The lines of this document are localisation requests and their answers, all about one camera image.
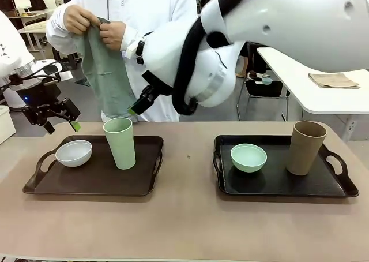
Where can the green cloth mat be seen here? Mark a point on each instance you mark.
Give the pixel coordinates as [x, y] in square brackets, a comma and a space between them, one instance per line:
[101, 71]

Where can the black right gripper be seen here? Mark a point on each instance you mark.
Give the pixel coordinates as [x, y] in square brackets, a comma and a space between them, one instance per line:
[157, 84]

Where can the brown cup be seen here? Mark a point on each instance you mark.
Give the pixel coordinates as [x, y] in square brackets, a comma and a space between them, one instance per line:
[305, 149]

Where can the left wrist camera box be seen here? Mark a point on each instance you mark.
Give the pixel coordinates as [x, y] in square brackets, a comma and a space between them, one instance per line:
[52, 68]

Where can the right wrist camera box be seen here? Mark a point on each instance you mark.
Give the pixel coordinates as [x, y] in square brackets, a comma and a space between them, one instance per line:
[133, 50]

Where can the person in white coat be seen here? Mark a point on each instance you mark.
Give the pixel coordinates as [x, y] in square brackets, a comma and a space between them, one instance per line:
[150, 8]

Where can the person's left forearm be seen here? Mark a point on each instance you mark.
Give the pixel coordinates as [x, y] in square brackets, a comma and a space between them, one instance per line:
[135, 31]

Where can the person's right forearm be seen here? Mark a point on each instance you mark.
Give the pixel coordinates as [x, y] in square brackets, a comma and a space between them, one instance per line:
[57, 31]

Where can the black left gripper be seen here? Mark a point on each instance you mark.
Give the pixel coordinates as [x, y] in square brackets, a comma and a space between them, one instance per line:
[37, 91]

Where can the black serving tray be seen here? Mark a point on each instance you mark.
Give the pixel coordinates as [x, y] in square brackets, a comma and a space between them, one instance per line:
[276, 181]

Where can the white box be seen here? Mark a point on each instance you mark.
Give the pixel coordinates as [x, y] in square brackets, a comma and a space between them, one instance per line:
[4, 123]

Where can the white background table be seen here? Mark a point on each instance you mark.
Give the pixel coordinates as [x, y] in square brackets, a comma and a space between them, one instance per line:
[288, 68]

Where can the light green bowl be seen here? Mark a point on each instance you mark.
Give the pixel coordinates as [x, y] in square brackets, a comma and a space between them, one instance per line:
[248, 158]

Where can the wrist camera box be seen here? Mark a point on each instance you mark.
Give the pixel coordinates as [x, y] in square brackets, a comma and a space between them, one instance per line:
[52, 68]
[133, 50]

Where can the person's left hand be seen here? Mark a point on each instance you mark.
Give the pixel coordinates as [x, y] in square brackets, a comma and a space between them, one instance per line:
[113, 34]

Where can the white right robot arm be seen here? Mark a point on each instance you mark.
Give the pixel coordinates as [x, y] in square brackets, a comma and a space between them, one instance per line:
[288, 19]

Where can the white bowl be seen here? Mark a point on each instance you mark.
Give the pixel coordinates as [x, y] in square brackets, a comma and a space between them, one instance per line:
[73, 155]

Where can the light green cup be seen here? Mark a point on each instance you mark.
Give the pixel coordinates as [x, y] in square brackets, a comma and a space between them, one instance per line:
[121, 146]

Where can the beige cloth mat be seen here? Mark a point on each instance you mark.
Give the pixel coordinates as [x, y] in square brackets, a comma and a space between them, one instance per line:
[333, 80]

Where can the wooden background table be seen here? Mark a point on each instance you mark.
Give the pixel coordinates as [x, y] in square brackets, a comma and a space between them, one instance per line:
[31, 25]

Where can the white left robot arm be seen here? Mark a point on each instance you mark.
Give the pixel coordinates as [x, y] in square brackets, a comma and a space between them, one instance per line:
[8, 48]

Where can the brown serving tray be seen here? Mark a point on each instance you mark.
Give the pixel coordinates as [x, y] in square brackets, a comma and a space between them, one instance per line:
[95, 172]

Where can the person's right hand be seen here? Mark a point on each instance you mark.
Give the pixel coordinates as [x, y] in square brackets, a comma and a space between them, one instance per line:
[76, 18]

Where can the background person bare legs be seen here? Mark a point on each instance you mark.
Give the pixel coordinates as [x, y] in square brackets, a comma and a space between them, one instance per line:
[244, 64]

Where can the black folding chair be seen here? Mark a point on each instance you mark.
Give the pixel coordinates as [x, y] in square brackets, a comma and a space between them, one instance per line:
[265, 90]

